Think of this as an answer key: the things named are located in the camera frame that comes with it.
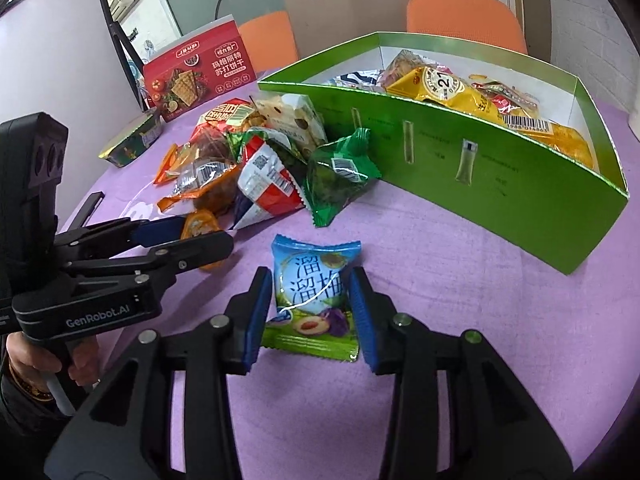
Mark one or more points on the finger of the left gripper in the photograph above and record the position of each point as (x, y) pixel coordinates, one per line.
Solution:
(110, 238)
(150, 259)

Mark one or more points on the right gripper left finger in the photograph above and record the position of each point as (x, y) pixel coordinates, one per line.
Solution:
(122, 431)

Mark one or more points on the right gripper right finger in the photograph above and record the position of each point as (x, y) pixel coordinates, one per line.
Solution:
(458, 411)

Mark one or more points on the orange brown snack pack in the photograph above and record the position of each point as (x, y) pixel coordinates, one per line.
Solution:
(203, 172)

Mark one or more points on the red white snack bag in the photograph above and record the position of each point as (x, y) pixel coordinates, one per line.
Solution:
(271, 178)

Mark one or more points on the blue green plum bag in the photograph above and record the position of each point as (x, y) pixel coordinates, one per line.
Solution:
(313, 315)

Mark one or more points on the red peanut snack bag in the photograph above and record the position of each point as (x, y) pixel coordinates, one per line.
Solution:
(235, 115)

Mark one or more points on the green snack bag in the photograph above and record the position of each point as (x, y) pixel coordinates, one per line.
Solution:
(337, 173)

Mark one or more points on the galette cookie pack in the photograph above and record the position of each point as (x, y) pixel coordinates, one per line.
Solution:
(403, 63)

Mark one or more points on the yellow chips bag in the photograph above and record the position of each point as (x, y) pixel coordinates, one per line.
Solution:
(429, 84)

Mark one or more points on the yellow cake snack pack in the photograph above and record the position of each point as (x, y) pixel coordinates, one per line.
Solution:
(565, 140)

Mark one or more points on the orange cartoon snack bag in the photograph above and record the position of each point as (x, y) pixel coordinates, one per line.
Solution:
(199, 223)

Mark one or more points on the clear cracker pack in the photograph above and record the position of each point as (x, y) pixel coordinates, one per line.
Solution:
(294, 115)

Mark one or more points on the white blue snack bag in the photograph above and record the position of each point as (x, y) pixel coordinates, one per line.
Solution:
(366, 80)

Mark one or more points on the person left hand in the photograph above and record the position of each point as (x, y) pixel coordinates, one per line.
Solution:
(31, 362)

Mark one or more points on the green instant noodle bowl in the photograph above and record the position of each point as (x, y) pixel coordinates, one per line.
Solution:
(134, 139)

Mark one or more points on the purple tablecloth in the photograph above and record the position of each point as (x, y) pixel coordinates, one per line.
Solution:
(539, 199)

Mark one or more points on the red cracker box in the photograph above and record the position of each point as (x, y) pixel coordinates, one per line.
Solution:
(199, 67)

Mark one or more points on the left orange chair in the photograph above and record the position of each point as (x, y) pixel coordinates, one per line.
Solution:
(269, 41)

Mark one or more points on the orange chair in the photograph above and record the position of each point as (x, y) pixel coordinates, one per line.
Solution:
(485, 21)
(269, 41)

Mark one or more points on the green open gift box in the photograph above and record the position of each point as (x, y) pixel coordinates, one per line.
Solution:
(537, 198)

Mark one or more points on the brown cardboard sheet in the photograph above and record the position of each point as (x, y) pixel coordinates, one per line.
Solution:
(318, 25)

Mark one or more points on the white thermos jug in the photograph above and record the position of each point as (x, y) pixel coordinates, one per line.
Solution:
(634, 122)

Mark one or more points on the right orange chair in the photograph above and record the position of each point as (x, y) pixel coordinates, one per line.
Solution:
(485, 21)

